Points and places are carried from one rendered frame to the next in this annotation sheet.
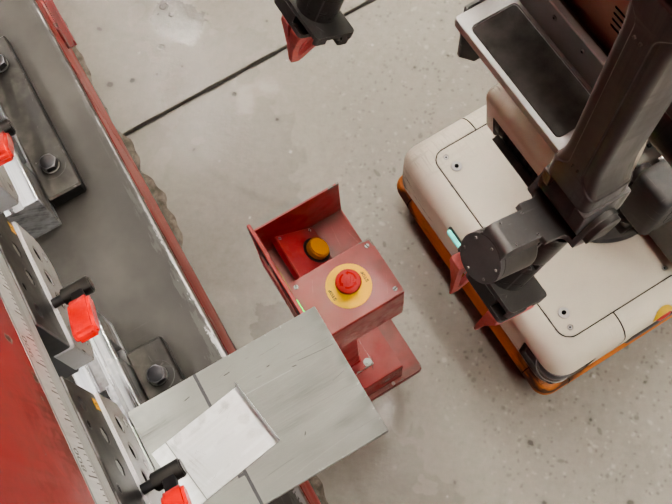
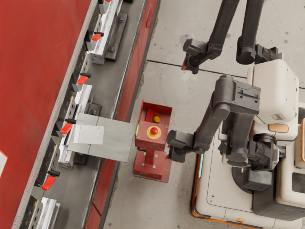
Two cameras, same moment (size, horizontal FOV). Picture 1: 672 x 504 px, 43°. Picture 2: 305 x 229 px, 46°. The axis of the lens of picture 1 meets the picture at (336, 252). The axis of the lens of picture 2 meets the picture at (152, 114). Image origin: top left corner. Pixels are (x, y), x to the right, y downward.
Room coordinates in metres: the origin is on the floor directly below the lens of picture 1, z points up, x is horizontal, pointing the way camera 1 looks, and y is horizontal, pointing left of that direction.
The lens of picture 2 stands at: (-0.19, -0.31, 2.49)
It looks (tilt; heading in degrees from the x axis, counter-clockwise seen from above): 66 degrees down; 29
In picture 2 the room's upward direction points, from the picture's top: 6 degrees clockwise
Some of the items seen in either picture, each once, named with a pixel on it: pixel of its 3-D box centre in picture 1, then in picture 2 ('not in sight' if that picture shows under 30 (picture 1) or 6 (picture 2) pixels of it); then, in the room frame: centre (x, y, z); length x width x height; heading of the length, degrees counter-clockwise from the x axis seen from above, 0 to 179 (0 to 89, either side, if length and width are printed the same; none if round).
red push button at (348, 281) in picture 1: (348, 283); (154, 131); (0.39, -0.01, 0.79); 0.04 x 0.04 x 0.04
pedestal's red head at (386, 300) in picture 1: (328, 270); (153, 126); (0.43, 0.02, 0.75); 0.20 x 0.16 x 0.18; 23
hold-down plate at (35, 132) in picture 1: (28, 118); (116, 36); (0.70, 0.44, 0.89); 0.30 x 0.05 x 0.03; 22
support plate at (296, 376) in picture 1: (257, 421); (102, 136); (0.17, 0.12, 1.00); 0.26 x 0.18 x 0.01; 112
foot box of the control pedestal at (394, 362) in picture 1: (356, 356); (153, 163); (0.44, -0.01, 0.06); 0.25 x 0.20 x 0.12; 113
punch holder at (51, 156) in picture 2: not in sight; (38, 161); (-0.09, 0.17, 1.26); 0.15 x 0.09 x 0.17; 22
